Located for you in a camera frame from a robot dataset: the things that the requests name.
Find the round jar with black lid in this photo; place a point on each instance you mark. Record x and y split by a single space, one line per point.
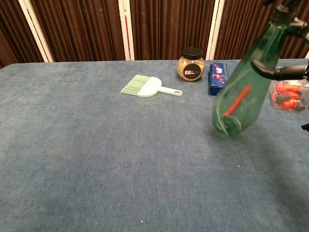
190 67

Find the blue rectangular carton box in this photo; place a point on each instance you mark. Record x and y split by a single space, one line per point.
216 77

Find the green spray bottle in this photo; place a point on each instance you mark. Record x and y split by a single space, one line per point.
239 72

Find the clear box with red contents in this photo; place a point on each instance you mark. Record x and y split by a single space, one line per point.
287 91

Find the light green plastic brush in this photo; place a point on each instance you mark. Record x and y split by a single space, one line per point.
147 88

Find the blue felt table cover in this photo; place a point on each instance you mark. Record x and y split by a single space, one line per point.
96 157

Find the red sausage stick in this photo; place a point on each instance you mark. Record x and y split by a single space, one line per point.
237 100

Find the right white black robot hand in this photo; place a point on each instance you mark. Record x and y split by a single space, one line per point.
289 71

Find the brown curtain screen panel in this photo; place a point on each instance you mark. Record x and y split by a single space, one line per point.
14 31
241 24
169 24
82 29

